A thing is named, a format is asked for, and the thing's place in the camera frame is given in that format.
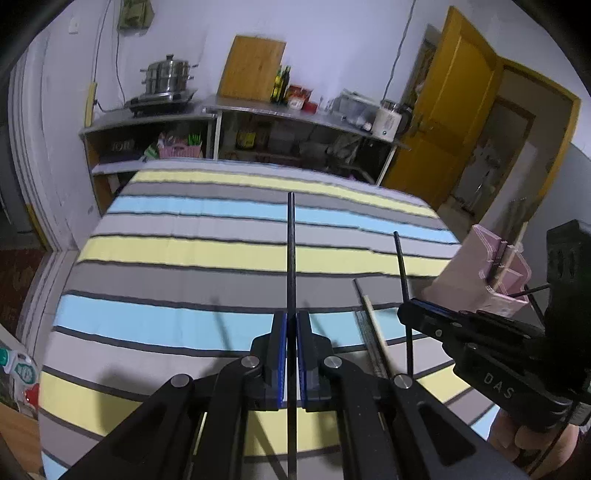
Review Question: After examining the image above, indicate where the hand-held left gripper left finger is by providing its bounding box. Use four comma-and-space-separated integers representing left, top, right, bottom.
58, 311, 290, 480

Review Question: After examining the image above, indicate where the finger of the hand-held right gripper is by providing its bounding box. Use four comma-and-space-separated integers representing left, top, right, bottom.
397, 301, 468, 366
412, 298, 546, 343

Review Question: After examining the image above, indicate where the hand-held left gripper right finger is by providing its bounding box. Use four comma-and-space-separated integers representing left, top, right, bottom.
296, 311, 529, 480

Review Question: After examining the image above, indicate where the pink plastic utensil basket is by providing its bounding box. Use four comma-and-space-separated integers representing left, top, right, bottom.
431, 224, 532, 319

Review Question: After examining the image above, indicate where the thin black chopstick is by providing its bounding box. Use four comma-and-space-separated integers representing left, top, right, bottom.
352, 278, 387, 379
286, 191, 297, 480
392, 231, 415, 377

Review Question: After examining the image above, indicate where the row of black chopsticks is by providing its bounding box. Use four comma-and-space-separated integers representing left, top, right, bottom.
489, 240, 513, 289

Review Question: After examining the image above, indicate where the person's right hand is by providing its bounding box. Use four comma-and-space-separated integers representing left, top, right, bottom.
488, 408, 581, 480

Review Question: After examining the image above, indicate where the striped tablecloth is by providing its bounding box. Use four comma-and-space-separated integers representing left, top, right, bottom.
39, 157, 499, 480

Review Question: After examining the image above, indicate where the white electric kettle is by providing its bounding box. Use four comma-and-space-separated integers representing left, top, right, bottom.
373, 99, 414, 142

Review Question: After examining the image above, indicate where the yellow wooden door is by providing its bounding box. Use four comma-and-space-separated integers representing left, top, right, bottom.
383, 7, 504, 204

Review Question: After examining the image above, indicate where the grey lidded container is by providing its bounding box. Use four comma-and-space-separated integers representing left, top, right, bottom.
330, 90, 375, 126

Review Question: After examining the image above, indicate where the small pink woven basket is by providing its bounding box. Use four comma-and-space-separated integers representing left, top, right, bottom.
157, 131, 204, 159

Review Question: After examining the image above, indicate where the long steel counter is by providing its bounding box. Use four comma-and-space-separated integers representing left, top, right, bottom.
202, 95, 411, 185

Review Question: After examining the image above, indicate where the red lidded jar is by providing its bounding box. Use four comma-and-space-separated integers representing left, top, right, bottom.
286, 85, 315, 112

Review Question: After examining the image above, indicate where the printed plastic bag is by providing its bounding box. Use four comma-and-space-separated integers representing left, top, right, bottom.
0, 344, 40, 419

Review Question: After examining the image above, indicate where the low steel shelf unit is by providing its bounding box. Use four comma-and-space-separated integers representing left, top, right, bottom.
78, 112, 218, 217

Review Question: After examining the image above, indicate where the black induction cooker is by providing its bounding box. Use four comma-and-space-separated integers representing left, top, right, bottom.
126, 90, 197, 119

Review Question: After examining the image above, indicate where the wooden cutting board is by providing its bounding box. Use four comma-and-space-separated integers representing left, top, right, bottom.
218, 35, 287, 103

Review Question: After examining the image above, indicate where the steel steamer pot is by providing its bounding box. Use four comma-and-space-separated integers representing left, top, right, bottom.
140, 54, 200, 100

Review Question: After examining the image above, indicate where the green hanging cloth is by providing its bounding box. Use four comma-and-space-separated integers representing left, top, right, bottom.
116, 0, 154, 32

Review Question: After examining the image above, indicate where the black wall cable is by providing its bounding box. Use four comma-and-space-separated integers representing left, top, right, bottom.
385, 0, 417, 100

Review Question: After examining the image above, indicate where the white sliding door frame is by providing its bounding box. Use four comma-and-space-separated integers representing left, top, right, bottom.
9, 46, 95, 252

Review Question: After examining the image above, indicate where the thin wall cable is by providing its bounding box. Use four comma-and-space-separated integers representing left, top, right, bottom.
93, 0, 126, 112

